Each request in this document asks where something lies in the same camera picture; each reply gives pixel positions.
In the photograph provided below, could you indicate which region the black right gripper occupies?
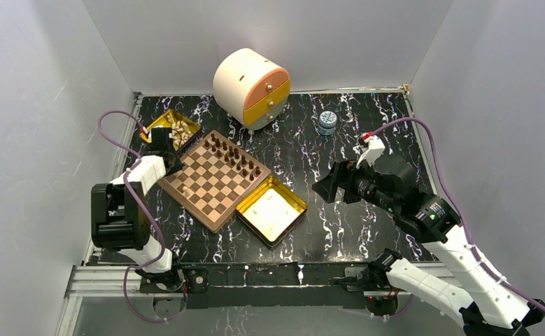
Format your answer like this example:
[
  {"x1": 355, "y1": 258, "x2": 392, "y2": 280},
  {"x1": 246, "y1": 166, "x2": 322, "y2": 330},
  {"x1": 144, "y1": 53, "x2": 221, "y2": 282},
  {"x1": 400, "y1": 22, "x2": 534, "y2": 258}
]
[{"x1": 311, "y1": 157, "x2": 399, "y2": 214}]

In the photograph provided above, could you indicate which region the round pastel drawer cabinet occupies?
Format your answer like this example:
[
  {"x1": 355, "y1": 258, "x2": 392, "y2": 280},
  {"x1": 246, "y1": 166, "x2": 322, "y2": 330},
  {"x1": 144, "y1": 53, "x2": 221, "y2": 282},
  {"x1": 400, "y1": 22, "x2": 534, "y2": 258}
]
[{"x1": 213, "y1": 48, "x2": 291, "y2": 131}]

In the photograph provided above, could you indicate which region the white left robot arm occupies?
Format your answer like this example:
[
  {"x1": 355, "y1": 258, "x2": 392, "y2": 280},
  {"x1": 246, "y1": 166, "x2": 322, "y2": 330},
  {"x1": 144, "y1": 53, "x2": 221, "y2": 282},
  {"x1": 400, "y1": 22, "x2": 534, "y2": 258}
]
[{"x1": 91, "y1": 127, "x2": 185, "y2": 291}]

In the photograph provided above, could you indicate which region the small blue white jar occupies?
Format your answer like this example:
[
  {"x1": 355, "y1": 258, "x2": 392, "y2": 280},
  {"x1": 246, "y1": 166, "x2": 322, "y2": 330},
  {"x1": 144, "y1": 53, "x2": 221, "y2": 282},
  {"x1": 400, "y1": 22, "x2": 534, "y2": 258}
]
[{"x1": 318, "y1": 111, "x2": 338, "y2": 136}]

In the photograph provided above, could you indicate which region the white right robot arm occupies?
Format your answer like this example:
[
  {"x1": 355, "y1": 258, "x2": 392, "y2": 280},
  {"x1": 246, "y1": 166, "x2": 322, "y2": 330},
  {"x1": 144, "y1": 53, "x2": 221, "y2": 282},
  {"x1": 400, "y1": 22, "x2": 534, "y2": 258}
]
[{"x1": 312, "y1": 155, "x2": 545, "y2": 335}]

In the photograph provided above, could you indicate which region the wooden chess board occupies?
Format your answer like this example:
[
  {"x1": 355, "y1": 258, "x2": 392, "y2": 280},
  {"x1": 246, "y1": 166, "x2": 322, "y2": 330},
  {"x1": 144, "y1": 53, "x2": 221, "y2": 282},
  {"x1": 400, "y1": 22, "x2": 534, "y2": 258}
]
[{"x1": 158, "y1": 130, "x2": 271, "y2": 233}]

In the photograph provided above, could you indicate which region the dark chess pieces row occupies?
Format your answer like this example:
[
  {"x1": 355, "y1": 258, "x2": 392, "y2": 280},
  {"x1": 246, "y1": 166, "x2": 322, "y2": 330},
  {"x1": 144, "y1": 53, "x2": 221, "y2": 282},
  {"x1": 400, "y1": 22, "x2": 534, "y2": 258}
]
[{"x1": 194, "y1": 131, "x2": 270, "y2": 186}]

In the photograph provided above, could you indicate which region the gold tin with white pieces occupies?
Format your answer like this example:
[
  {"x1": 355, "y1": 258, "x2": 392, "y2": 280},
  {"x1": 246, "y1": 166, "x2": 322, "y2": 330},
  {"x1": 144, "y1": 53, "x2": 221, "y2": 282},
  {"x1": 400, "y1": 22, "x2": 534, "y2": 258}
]
[{"x1": 140, "y1": 108, "x2": 203, "y2": 152}]

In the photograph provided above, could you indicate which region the empty gold tin lid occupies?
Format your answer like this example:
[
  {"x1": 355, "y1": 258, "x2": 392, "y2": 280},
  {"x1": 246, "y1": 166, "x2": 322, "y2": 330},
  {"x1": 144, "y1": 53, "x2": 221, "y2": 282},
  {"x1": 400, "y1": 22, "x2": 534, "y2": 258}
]
[{"x1": 236, "y1": 175, "x2": 308, "y2": 249}]

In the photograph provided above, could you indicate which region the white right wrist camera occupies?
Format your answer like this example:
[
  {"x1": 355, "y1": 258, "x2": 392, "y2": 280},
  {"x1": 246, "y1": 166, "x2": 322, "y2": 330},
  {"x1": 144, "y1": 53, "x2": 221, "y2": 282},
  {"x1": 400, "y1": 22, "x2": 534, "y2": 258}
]
[{"x1": 356, "y1": 132, "x2": 385, "y2": 169}]

